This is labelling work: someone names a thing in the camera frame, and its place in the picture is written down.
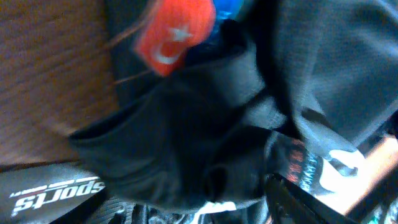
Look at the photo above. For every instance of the black printed cycling jersey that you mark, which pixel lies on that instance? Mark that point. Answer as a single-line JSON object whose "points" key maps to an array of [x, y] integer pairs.
{"points": [[198, 111]]}

